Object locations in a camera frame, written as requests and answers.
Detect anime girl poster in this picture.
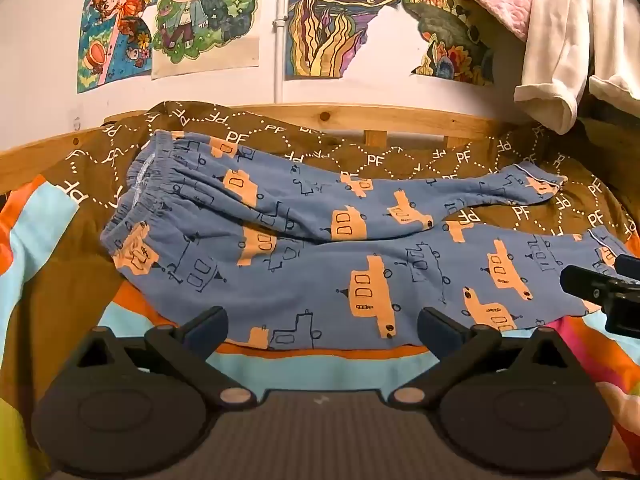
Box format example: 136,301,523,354
76,0,157,93

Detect white hanging garment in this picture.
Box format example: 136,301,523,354
514,0,639,134

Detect white wall pipe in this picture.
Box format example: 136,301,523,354
272,0,288,104

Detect blond chibi character poster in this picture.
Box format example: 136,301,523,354
151,0,260,79

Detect brown PF-patterned bedspread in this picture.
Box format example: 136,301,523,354
1,102,639,479

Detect wooden bed frame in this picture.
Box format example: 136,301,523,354
1,103,514,193

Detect dark floral poster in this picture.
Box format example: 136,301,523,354
402,0,494,86

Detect blue pants with orange cars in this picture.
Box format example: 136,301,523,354
101,131,625,350

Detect swirly starry night poster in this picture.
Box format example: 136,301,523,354
285,0,400,80

